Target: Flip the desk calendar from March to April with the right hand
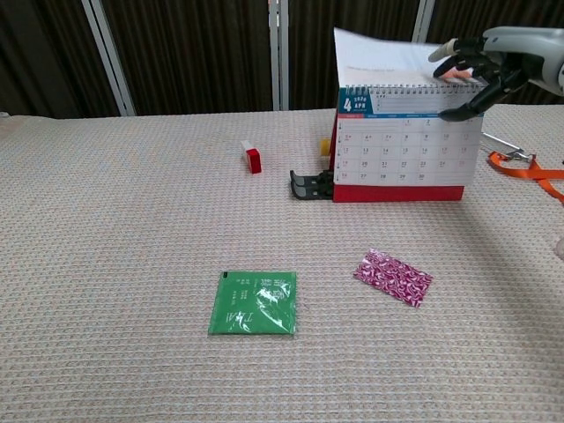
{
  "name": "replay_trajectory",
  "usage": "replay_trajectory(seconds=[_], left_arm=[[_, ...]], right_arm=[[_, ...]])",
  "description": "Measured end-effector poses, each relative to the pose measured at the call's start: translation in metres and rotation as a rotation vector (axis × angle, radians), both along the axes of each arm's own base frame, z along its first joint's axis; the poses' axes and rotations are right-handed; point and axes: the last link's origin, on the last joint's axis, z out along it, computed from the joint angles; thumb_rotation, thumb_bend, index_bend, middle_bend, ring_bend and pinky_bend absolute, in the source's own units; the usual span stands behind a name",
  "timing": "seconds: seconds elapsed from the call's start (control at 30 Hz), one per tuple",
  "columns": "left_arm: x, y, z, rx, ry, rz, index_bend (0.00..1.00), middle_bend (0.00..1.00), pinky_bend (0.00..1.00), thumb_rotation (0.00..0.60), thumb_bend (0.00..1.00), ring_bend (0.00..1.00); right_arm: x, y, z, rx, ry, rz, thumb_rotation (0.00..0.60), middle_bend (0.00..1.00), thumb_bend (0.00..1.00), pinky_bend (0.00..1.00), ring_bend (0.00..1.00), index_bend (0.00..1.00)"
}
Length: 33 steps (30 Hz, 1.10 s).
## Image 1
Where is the woven beige tablecloth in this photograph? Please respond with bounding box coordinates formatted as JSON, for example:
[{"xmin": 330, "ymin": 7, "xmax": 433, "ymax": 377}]
[{"xmin": 0, "ymin": 103, "xmax": 564, "ymax": 423}]

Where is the red and white stamp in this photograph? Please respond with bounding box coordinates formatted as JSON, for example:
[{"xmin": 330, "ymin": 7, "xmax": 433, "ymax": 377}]
[{"xmin": 240, "ymin": 139, "xmax": 264, "ymax": 175}]

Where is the black folding phone stand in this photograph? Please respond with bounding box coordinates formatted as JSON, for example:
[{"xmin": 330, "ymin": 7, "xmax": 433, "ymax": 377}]
[{"xmin": 288, "ymin": 168, "xmax": 336, "ymax": 201}]

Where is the orange lanyard with metal clip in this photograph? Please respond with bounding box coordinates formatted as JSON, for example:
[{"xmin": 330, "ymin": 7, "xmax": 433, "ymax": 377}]
[{"xmin": 481, "ymin": 131, "xmax": 564, "ymax": 202}]

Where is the red desk calendar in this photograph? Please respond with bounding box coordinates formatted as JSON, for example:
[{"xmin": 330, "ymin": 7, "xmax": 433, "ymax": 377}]
[{"xmin": 331, "ymin": 26, "xmax": 486, "ymax": 204}]

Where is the magenta patterned snack packet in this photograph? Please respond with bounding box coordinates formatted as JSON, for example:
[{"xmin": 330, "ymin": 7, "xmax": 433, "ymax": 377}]
[{"xmin": 352, "ymin": 248, "xmax": 434, "ymax": 308}]

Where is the green tea sachet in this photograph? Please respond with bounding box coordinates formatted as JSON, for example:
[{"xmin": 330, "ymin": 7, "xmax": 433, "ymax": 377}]
[{"xmin": 207, "ymin": 270, "xmax": 299, "ymax": 338}]

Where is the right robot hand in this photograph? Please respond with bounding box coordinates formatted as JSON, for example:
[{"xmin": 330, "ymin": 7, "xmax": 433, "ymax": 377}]
[{"xmin": 428, "ymin": 26, "xmax": 557, "ymax": 122}]

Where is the white screen frame post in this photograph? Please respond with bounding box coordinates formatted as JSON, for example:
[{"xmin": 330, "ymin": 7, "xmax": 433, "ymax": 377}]
[
  {"xmin": 267, "ymin": 0, "xmax": 290, "ymax": 111},
  {"xmin": 80, "ymin": 0, "xmax": 137, "ymax": 117},
  {"xmin": 412, "ymin": 0, "xmax": 436, "ymax": 45}
]

